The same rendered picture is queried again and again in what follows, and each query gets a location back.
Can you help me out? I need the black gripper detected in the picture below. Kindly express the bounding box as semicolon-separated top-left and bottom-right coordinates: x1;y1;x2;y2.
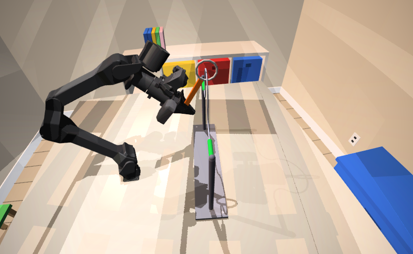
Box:
146;76;196;125

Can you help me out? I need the silver loop with orange handle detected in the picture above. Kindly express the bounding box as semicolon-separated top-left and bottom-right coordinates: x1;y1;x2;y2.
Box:
184;59;218;105

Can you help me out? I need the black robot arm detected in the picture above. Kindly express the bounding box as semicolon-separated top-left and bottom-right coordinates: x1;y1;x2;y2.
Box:
39;40;189;182

